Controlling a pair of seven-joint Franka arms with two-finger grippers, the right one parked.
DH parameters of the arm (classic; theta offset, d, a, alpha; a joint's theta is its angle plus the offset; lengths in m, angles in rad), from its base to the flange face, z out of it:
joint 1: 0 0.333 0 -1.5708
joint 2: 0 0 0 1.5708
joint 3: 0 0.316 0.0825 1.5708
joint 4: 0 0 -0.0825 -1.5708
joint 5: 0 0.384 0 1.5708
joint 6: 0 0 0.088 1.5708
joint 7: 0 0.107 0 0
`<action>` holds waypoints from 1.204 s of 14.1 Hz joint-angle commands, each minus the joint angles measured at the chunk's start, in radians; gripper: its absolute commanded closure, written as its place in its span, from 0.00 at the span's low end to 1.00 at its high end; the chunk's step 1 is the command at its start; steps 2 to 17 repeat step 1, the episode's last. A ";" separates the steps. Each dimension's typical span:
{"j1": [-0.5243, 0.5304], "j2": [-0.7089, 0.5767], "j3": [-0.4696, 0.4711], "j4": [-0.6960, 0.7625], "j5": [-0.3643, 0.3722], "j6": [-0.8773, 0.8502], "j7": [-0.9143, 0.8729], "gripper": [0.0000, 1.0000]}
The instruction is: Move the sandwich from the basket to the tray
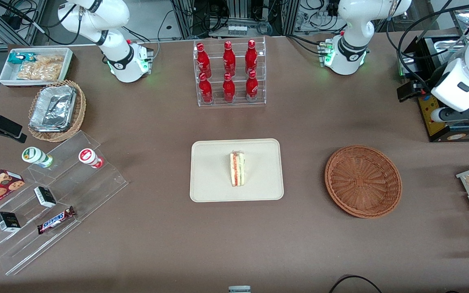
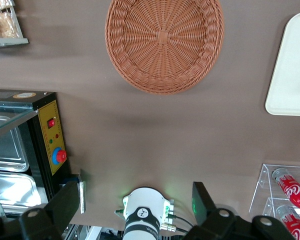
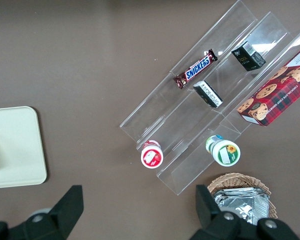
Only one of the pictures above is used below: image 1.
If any clear acrylic bottle rack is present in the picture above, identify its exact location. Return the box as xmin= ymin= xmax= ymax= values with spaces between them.
xmin=193 ymin=37 xmax=267 ymax=107

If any aluminium frame rack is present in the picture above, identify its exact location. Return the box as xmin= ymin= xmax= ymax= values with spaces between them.
xmin=171 ymin=0 xmax=300 ymax=39

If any brown round wicker basket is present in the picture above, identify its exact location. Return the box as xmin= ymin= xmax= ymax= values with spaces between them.
xmin=324 ymin=145 xmax=403 ymax=219

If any red cola bottle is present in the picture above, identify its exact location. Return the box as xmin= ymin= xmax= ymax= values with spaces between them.
xmin=222 ymin=72 xmax=236 ymax=103
xmin=245 ymin=70 xmax=259 ymax=102
xmin=245 ymin=39 xmax=258 ymax=74
xmin=199 ymin=72 xmax=213 ymax=104
xmin=223 ymin=41 xmax=236 ymax=76
xmin=196 ymin=42 xmax=212 ymax=78

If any teal snack packet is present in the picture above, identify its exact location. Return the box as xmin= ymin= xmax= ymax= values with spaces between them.
xmin=8 ymin=52 xmax=38 ymax=66

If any black appliance box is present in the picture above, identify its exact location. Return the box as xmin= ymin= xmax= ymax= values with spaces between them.
xmin=397 ymin=36 xmax=469 ymax=143

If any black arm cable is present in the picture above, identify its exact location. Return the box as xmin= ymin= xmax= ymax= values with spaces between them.
xmin=397 ymin=6 xmax=469 ymax=96

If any small black carton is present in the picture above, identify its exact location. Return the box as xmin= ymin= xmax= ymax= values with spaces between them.
xmin=0 ymin=211 xmax=21 ymax=233
xmin=34 ymin=186 xmax=57 ymax=208

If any beige plastic tray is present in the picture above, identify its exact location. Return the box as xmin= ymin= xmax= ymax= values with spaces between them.
xmin=190 ymin=138 xmax=285 ymax=203

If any clear acrylic step shelf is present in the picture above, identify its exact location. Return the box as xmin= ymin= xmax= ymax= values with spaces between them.
xmin=0 ymin=130 xmax=129 ymax=276

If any triangular sandwich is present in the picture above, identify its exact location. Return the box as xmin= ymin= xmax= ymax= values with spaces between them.
xmin=230 ymin=151 xmax=246 ymax=187

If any red lid yogurt cup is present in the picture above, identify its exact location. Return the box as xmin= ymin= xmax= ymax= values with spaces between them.
xmin=78 ymin=148 xmax=105 ymax=169

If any aluminium foil tray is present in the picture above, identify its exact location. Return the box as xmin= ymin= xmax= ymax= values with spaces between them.
xmin=29 ymin=85 xmax=77 ymax=133

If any light oval wicker basket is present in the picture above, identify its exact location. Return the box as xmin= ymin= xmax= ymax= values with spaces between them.
xmin=28 ymin=79 xmax=87 ymax=143

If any clear bag of crackers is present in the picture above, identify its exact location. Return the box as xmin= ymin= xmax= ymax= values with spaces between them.
xmin=17 ymin=55 xmax=65 ymax=81

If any black looped cable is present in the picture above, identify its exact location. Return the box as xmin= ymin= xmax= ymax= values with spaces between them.
xmin=328 ymin=275 xmax=384 ymax=293

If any snickers chocolate bar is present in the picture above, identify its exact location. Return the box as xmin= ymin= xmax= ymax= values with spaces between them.
xmin=37 ymin=206 xmax=76 ymax=235

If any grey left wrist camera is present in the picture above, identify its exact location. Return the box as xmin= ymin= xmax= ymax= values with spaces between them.
xmin=430 ymin=104 xmax=469 ymax=123

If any white rectangular bin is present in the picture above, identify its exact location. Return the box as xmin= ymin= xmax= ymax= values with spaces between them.
xmin=0 ymin=47 xmax=74 ymax=88

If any green lid yogurt cup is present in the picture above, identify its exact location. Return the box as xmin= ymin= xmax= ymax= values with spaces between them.
xmin=22 ymin=146 xmax=54 ymax=168

